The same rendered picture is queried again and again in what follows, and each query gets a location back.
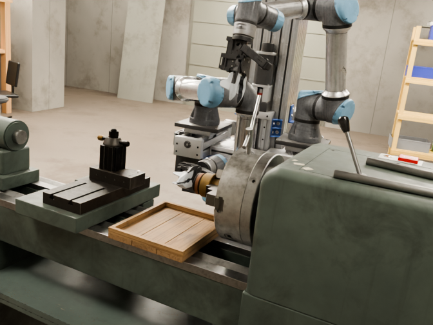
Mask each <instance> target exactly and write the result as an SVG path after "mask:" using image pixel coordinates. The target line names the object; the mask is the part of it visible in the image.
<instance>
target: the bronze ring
mask: <svg viewBox="0 0 433 325"><path fill-rule="evenodd" d="M215 176H216V173H215V174H210V173H198V174H197V175H196V177H195V179H194V181H193V191H194V193H196V194H199V195H200V196H202V197H206V196H205V195H206V185H208V184H214V185H217V186H218V184H219V181H220V179H217V178H216V177H215Z"/></svg>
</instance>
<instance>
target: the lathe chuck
mask: <svg viewBox="0 0 433 325"><path fill-rule="evenodd" d="M244 152H246V149H243V148H242V147H241V148H239V149H238V150H237V151H236V152H235V153H234V154H233V155H232V156H231V157H230V159H229V160H228V162H227V164H226V166H225V168H224V171H223V172H222V175H221V178H220V181H219V184H218V188H217V191H216V198H220V197H223V200H224V207H223V211H221V212H218V210H217V209H214V223H215V229H216V232H217V233H218V235H219V236H220V237H221V238H223V239H227V240H230V241H234V242H237V243H240V244H244V243H243V241H242V238H241V235H240V212H241V207H242V201H243V198H244V193H245V189H246V186H247V183H248V180H249V178H250V175H251V173H252V171H253V168H254V167H255V165H256V163H257V162H258V160H259V159H260V158H261V156H263V155H264V154H265V153H267V152H266V151H262V150H257V149H253V148H251V152H253V153H254V154H253V155H250V156H247V155H244ZM225 233H226V234H230V235H231V236H233V237H234V239H230V238H228V237H226V236H225ZM244 245H245V244H244Z"/></svg>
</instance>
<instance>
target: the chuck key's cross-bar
mask: <svg viewBox="0 0 433 325"><path fill-rule="evenodd" d="M260 98H261V95H258V97H257V100H256V104H255V109H254V112H253V117H252V120H251V125H250V127H251V128H252V129H253V128H254V124H255V119H256V115H257V111H258V107H259V104H260ZM250 136H251V135H250V134H247V136H246V138H245V141H244V143H243V146H242V148H243V149H246V147H247V144H248V142H249V139H250Z"/></svg>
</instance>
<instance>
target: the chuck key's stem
mask: <svg viewBox="0 0 433 325"><path fill-rule="evenodd" d="M247 134H250V135H251V136H250V139H249V142H248V144H247V147H246V154H247V155H250V154H251V147H252V145H253V129H252V128H251V127H247V128H246V129H245V137H246V136H247Z"/></svg>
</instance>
